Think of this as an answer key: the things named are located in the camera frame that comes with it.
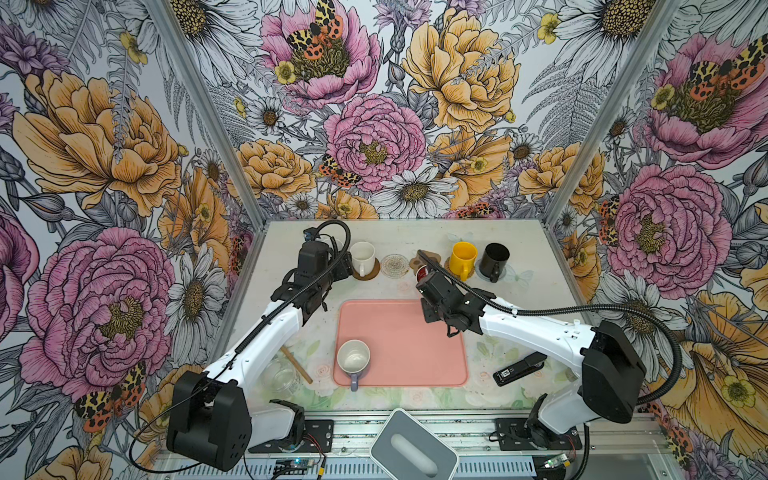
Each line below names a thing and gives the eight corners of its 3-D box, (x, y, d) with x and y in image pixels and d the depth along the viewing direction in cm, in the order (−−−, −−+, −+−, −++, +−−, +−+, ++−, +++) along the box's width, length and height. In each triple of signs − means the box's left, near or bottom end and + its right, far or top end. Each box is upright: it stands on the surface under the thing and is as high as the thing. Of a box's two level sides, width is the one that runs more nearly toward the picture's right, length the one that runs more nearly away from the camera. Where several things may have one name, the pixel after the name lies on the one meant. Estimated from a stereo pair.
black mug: (483, 288, 105) (490, 270, 97) (477, 261, 113) (483, 242, 105) (506, 288, 105) (515, 270, 97) (498, 261, 113) (506, 242, 105)
